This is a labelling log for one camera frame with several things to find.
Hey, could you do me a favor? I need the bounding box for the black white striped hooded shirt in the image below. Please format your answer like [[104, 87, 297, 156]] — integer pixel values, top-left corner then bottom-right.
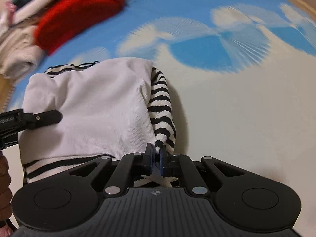
[[18, 57, 179, 188]]

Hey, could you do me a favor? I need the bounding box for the cream folded blanket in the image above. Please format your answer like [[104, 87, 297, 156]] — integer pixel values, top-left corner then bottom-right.
[[0, 22, 41, 76]]

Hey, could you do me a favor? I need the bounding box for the pink white cloth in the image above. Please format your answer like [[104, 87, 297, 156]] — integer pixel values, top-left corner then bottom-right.
[[0, 1, 17, 31]]

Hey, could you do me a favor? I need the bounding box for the red folded blanket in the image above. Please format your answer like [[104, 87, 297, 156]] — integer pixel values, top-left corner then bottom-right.
[[33, 0, 125, 55]]

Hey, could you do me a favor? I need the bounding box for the person's left hand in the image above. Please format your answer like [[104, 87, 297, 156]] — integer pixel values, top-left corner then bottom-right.
[[0, 155, 13, 228]]

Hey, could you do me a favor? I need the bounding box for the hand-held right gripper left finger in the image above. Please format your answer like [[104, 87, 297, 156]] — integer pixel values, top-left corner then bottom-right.
[[62, 143, 155, 197]]

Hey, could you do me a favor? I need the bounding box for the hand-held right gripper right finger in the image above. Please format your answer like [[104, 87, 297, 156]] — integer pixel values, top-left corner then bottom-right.
[[159, 144, 252, 197]]

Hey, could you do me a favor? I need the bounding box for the blue white printed bed mat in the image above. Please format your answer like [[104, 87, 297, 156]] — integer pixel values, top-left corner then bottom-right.
[[5, 0, 316, 237]]

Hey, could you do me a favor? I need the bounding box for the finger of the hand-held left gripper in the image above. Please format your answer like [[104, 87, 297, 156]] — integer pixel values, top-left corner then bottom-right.
[[30, 110, 62, 129]]

